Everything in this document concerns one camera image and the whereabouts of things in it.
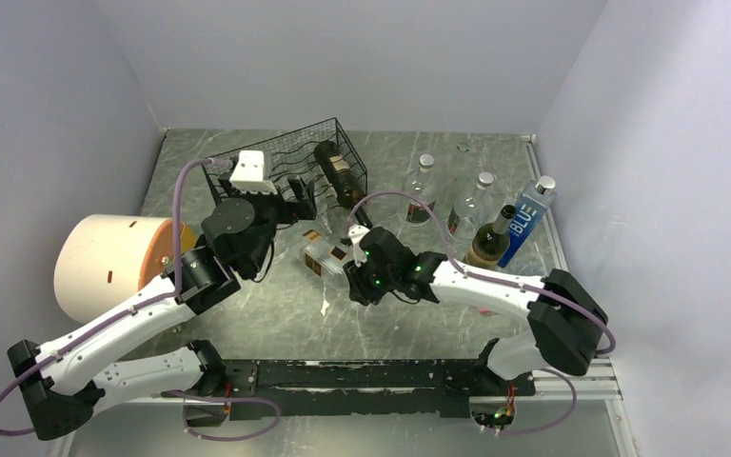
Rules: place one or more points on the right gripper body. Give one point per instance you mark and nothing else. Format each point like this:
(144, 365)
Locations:
(370, 283)

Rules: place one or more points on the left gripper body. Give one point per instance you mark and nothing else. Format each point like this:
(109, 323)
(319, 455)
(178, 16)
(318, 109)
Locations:
(286, 211)

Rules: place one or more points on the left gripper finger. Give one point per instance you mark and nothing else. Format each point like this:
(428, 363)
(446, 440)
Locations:
(308, 206)
(297, 186)

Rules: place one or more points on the dark green wine bottle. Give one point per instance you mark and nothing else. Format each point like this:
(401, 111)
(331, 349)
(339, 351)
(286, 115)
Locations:
(338, 173)

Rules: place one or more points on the clear glass bottle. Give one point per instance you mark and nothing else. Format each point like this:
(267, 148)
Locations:
(325, 219)

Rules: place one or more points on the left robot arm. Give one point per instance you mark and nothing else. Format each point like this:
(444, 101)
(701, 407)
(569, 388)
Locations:
(67, 381)

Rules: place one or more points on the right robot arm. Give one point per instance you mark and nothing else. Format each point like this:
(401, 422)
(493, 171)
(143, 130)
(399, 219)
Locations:
(562, 325)

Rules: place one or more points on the clear red-label bottle silver cap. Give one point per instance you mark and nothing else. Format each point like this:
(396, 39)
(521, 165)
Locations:
(422, 184)

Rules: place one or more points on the gold-foil wine bottle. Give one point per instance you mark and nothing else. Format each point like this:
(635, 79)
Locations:
(491, 241)

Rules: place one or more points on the blue labelled water bottle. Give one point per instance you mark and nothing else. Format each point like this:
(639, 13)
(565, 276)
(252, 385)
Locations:
(531, 206)

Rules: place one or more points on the white cylindrical drum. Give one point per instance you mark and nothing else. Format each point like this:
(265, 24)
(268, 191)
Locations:
(108, 258)

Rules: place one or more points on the black wire wine rack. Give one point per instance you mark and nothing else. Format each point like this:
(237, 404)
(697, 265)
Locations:
(291, 156)

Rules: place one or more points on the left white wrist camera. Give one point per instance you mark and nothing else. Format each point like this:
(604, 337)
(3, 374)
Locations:
(251, 173)

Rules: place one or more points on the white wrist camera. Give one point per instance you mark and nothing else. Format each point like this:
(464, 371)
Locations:
(356, 233)
(251, 173)

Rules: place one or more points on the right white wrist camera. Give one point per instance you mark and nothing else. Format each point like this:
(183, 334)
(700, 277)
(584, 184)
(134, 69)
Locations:
(356, 233)

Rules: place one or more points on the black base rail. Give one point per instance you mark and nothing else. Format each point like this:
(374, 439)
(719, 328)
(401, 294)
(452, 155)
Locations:
(369, 387)

